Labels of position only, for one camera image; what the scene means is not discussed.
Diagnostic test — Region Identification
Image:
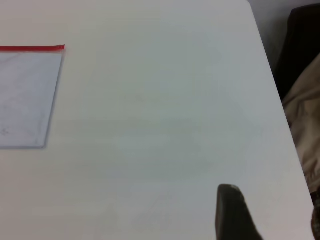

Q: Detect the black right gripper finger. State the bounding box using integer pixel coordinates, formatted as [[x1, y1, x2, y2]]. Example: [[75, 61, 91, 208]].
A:
[[215, 184, 265, 240]]

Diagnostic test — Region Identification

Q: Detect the clear zip bag red zipper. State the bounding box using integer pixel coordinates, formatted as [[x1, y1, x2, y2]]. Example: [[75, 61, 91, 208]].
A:
[[0, 44, 66, 150]]

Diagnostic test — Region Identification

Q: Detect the beige fabric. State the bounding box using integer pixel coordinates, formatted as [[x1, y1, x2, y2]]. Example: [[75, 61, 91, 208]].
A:
[[281, 53, 320, 194]]

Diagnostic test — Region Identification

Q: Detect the black fabric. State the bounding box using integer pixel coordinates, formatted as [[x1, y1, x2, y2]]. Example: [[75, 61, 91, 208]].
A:
[[273, 4, 320, 101]]

